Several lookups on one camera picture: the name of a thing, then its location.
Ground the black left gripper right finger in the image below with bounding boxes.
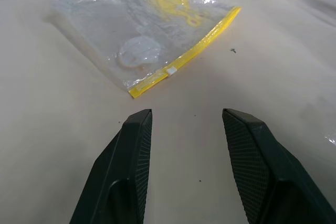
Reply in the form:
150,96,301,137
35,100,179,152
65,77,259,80
222,108,336,224

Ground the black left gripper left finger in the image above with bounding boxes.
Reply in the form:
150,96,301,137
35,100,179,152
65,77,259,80
69,108,153,224

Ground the clear bag with yellow zipper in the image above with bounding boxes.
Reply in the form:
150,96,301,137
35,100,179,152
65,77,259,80
49,0,242,100

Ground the clear plastic wrap piece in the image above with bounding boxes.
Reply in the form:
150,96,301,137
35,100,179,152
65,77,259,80
324,133,336,146

